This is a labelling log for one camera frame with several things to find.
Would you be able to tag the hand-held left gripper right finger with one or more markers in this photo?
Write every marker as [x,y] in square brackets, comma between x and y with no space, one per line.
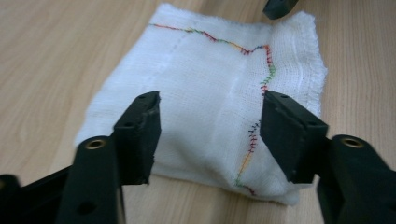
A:
[292,140]

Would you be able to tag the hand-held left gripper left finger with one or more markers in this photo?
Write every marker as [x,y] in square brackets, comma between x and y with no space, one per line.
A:
[137,140]

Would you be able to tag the white cloth with coloured stitching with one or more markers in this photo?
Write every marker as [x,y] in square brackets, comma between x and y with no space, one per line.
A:
[202,93]

